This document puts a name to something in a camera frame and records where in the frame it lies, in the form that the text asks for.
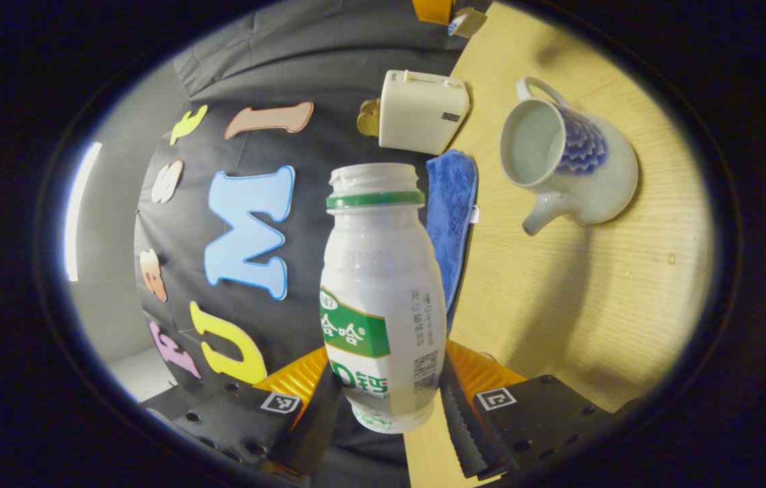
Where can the white toaster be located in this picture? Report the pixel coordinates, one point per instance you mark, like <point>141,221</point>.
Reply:
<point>420,112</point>

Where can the white green-label water bottle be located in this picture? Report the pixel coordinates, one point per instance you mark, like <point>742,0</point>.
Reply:
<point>383,285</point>

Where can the blue towel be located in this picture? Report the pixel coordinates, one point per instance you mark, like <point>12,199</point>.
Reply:
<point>451,210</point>

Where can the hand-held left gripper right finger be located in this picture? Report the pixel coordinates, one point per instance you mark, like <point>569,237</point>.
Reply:
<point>457,427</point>

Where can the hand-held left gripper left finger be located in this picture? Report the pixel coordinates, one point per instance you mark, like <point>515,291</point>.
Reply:
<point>315,427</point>

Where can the black backdrop cloth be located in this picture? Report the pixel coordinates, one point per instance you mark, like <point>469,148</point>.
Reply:
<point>301,68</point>

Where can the white blue-patterned teacup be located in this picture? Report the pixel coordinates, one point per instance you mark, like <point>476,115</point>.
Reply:
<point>600,176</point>

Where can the brown toast slice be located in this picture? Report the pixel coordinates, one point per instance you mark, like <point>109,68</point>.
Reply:
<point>368,118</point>

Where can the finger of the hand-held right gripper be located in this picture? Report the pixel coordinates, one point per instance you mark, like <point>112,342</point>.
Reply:
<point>432,10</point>

